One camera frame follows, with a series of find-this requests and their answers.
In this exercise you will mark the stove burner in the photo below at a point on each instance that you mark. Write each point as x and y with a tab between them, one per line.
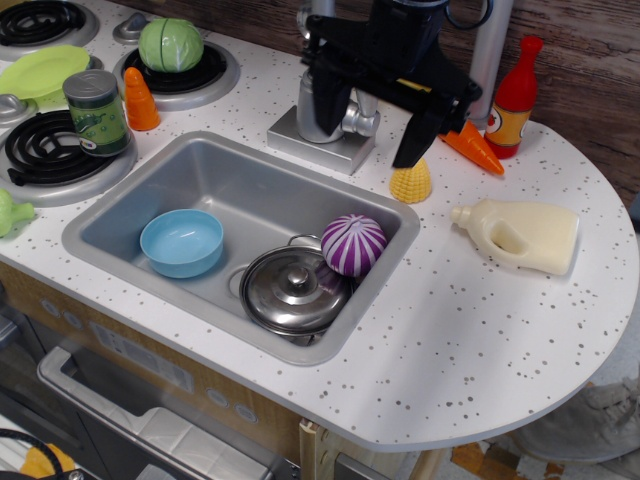
42	163
214	76
35	23

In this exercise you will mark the silver toy faucet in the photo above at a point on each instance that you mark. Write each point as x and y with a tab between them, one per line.
297	132

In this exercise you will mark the back right stove burner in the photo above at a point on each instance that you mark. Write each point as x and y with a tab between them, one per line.
214	76

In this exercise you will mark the back left stove burner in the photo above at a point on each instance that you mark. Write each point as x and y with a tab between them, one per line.
35	23

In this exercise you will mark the light blue bowl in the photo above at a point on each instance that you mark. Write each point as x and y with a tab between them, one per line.
182	243

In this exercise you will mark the light green plate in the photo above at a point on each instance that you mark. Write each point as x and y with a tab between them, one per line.
43	72

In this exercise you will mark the light green toy vegetable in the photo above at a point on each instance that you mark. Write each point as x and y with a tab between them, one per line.
12	212

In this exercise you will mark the steel pot with lid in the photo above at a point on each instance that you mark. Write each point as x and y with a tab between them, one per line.
292	292

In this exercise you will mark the silver oven door handle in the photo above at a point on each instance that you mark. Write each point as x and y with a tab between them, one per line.
140	434

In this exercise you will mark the green toy can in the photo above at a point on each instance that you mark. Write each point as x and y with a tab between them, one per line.
97	112

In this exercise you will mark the front left stove burner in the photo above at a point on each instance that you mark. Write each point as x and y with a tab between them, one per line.
42	163

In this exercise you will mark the grey sink basin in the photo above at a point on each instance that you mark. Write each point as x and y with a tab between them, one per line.
262	202

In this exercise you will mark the grey stove knob left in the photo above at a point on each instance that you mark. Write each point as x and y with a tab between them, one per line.
13	110

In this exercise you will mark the yellow toy corn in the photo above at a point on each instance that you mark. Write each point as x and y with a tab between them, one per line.
411	185

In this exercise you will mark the purple striped toy onion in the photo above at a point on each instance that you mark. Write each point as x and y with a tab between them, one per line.
351	244

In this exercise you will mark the grey vertical pole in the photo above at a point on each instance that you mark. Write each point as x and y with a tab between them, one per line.
488	49

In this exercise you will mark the orange toy carrot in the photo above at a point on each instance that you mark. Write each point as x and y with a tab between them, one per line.
472	146

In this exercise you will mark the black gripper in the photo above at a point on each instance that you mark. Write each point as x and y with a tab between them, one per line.
393	55

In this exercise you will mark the grey cloth on floor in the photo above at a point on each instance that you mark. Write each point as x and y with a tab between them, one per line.
598	424

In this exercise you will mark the green toy cabbage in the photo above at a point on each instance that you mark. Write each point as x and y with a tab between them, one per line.
170	45

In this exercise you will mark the red toy ketchup bottle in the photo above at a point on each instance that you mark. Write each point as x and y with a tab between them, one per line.
514	101

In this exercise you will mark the grey stove knob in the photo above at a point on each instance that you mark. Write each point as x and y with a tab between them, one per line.
13	110
129	31

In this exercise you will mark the yellow object on floor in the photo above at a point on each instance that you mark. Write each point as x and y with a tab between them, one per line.
38	466

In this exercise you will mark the cream toy detergent bottle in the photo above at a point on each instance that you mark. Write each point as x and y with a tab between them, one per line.
531	235

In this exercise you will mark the orange carrot half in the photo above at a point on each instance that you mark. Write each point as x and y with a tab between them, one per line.
142	113

